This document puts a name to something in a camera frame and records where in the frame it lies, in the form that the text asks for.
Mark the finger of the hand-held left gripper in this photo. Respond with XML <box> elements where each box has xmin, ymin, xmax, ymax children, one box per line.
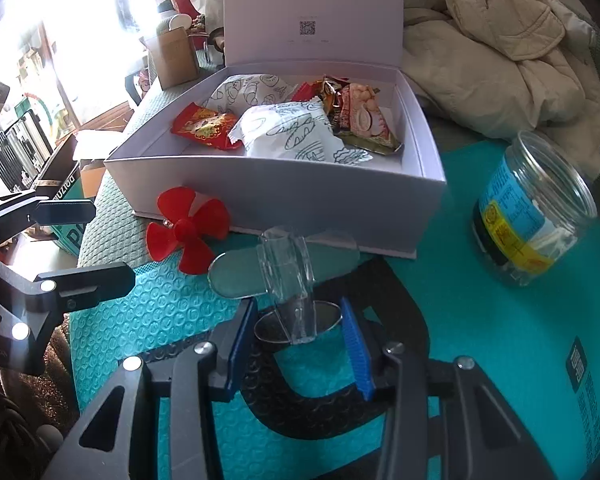
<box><xmin>0</xmin><ymin>250</ymin><xmax>136</xmax><ymax>376</ymax></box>
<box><xmin>0</xmin><ymin>199</ymin><xmax>97</xmax><ymax>241</ymax></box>

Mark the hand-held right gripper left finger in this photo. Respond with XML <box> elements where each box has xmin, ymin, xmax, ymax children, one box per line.
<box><xmin>52</xmin><ymin>300</ymin><xmax>258</xmax><ymax>480</ymax></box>

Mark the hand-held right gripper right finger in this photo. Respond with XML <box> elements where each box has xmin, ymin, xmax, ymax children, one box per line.
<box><xmin>340</xmin><ymin>297</ymin><xmax>553</xmax><ymax>480</ymax></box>

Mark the red plastic propeller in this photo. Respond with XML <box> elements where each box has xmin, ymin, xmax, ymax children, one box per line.
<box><xmin>146</xmin><ymin>186</ymin><xmax>231</xmax><ymax>276</ymax></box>

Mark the white gift box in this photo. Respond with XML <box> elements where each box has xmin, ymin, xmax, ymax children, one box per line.
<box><xmin>102</xmin><ymin>0</ymin><xmax>448</xmax><ymax>261</ymax></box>

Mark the red cartoon snack packet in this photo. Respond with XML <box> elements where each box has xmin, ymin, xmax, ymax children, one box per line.
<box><xmin>171</xmin><ymin>102</ymin><xmax>243</xmax><ymax>151</ymax></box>

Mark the white printed snack packet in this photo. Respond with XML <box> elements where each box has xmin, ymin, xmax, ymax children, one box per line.
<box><xmin>228</xmin><ymin>100</ymin><xmax>373</xmax><ymax>166</ymax></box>
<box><xmin>202</xmin><ymin>74</ymin><xmax>301</xmax><ymax>116</ymax></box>

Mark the brown snack packet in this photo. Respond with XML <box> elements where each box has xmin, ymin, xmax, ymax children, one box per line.
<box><xmin>320</xmin><ymin>75</ymin><xmax>406</xmax><ymax>156</ymax></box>

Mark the teal printed cardboard box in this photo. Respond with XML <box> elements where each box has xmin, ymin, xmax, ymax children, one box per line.
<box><xmin>47</xmin><ymin>180</ymin><xmax>98</xmax><ymax>256</ymax></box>

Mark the brown fuzzy cloth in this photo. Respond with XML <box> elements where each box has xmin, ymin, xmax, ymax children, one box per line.
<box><xmin>0</xmin><ymin>320</ymin><xmax>81</xmax><ymax>461</ymax></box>

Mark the black case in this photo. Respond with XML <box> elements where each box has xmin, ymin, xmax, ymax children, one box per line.
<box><xmin>0</xmin><ymin>110</ymin><xmax>53</xmax><ymax>196</ymax></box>

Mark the teal bubble mailer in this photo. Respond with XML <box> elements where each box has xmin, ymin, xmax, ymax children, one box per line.
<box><xmin>70</xmin><ymin>140</ymin><xmax>600</xmax><ymax>480</ymax></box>

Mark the pink printed bag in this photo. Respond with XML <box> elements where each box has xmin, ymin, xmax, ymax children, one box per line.
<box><xmin>135</xmin><ymin>72</ymin><xmax>153</xmax><ymax>106</ymax></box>

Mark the small open cardboard box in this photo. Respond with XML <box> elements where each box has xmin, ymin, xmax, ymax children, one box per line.
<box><xmin>145</xmin><ymin>26</ymin><xmax>201</xmax><ymax>91</ymax></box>

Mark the clear plastic jar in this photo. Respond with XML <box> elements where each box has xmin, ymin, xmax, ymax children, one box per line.
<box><xmin>472</xmin><ymin>130</ymin><xmax>598</xmax><ymax>288</ymax></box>

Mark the brown grey cushion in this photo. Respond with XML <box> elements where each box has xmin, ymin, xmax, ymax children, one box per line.
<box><xmin>204</xmin><ymin>29</ymin><xmax>227</xmax><ymax>63</ymax></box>

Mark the beige padded jacket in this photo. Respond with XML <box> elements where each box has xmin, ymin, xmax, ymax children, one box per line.
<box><xmin>402</xmin><ymin>0</ymin><xmax>600</xmax><ymax>181</ymax></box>

